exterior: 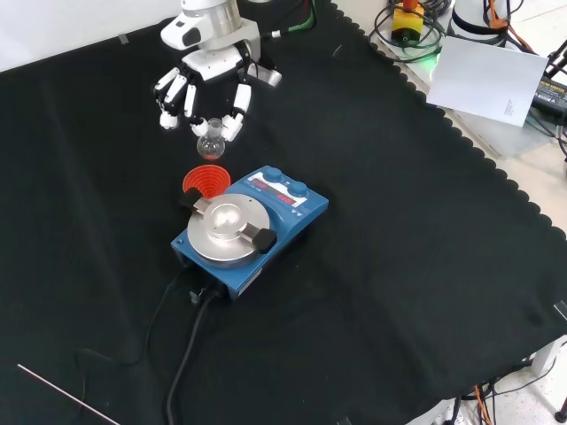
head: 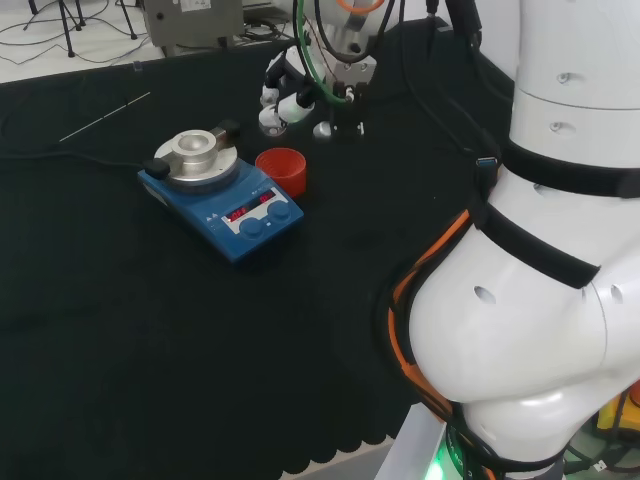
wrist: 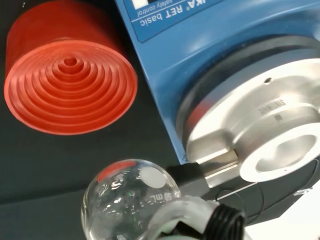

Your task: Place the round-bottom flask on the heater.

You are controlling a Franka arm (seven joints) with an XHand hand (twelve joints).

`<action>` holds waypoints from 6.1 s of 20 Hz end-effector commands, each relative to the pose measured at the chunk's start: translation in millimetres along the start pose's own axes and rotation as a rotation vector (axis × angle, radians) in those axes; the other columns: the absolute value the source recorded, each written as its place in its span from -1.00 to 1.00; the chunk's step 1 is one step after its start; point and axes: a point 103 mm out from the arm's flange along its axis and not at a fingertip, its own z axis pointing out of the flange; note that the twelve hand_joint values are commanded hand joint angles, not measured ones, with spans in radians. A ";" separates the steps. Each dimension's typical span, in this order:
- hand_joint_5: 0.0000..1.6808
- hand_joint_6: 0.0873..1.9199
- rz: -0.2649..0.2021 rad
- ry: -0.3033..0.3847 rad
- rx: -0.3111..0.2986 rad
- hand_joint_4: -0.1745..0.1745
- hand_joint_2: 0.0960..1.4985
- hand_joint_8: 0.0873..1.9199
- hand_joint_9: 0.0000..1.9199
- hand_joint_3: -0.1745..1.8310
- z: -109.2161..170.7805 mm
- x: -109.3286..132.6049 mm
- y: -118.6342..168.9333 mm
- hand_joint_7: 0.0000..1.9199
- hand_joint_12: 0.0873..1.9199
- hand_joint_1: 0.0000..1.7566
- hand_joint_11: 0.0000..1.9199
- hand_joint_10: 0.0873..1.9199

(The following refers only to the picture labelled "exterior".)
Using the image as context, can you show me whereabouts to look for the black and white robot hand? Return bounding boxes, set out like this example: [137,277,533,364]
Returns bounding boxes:
[152,40,259,143]

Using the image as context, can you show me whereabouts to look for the clear glass round-bottom flask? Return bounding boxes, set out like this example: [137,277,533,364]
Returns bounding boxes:
[196,117,227,162]

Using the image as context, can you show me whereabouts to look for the heater with blue base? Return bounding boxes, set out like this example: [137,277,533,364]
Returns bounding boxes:
[170,165,330,304]

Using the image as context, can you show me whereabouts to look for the yellow stop button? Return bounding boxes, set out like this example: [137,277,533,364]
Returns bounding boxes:
[391,0,424,46]

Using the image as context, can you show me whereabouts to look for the pale board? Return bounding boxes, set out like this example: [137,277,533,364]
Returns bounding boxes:
[426,35,550,129]

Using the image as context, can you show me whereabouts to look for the black bench cloth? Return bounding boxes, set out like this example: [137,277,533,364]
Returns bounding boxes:
[0,0,567,425]

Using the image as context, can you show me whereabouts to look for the black power adapter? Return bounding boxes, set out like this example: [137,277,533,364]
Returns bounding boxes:
[530,73,567,120]

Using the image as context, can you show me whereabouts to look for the clear glass rod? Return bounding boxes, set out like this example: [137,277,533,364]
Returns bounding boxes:
[17,363,121,425]

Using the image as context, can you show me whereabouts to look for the white table leg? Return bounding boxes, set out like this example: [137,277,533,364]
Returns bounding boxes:
[530,335,567,378]

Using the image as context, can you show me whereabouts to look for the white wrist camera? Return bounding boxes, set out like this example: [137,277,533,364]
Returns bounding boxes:
[159,12,208,50]

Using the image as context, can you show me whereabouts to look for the silver wrist bracket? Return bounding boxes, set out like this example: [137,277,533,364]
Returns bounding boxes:
[238,20,284,89]

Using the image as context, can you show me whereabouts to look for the green cable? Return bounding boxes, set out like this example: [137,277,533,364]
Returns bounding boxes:
[260,0,319,40]

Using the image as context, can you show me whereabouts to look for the orange flask support ring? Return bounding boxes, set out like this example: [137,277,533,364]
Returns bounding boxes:
[183,164,233,201]

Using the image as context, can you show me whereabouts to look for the black coiled cable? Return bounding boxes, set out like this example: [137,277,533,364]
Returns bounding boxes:
[373,0,457,64]

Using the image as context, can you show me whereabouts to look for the thin black cable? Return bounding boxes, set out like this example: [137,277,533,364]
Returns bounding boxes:
[74,265,188,425]

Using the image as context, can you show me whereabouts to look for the thick black power cable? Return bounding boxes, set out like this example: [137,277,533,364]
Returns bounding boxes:
[165,286,223,425]

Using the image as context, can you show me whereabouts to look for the orange cable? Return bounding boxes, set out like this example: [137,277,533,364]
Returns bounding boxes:
[472,383,493,425]

